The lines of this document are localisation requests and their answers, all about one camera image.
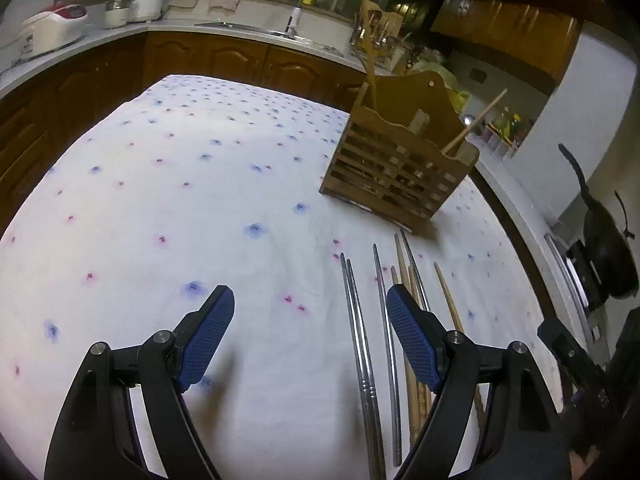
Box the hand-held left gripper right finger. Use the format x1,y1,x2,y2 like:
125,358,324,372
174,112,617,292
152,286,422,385
386,283,571,480

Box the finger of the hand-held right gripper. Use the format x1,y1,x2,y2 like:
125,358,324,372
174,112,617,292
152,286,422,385
537,320,608,411

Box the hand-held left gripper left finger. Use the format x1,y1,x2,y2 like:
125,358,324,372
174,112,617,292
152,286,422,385
44,284,236,480

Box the wooden chopstick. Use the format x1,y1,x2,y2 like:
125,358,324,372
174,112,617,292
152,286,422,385
441,88,508,157
391,266,418,448
394,232,431,421
407,266,437,403
433,261,488,433
364,35,377,108

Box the metal chopstick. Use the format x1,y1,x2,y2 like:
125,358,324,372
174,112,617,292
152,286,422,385
400,230,432,311
372,244,402,466
346,259,387,480
340,253,376,480

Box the wooden chopstick holder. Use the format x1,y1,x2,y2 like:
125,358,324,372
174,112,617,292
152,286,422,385
319,70,481,233

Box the gas stove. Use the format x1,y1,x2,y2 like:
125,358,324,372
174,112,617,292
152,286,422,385
544,232,618,361

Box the black wok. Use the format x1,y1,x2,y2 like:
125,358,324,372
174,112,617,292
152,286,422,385
557,142,640,297

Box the floral white tablecloth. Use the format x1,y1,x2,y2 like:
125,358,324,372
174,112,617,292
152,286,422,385
0,74,566,480

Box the row of spice jars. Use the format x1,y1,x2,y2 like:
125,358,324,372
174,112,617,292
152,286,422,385
480,127,516,154

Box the wooden lower kitchen cabinets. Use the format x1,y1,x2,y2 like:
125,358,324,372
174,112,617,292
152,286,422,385
0,30,371,221

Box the wooden kitchen cabinets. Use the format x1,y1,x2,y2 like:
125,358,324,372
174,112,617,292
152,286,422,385
430,0,601,96
0,30,371,221

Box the cutlery drying rack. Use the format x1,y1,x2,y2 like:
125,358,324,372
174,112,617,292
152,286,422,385
349,0,418,73

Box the steel kitchen sink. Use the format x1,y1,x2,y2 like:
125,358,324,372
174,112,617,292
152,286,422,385
194,20,301,42

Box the white kitchen countertop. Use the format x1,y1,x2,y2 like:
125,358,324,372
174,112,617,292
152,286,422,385
0,10,601,346

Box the chrome kitchen faucet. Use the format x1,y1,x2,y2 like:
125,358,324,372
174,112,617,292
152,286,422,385
271,0,302,36

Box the small white cooking pot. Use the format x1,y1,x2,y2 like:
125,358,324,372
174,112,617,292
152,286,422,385
104,0,133,30

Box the wooden upper kitchen cabinets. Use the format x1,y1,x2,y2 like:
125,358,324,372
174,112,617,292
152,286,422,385
430,0,601,96

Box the large silver cooker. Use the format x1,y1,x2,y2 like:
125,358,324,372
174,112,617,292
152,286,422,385
127,0,167,24

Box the white and red rice cooker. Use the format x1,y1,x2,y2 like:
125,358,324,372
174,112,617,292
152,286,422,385
17,2,90,57

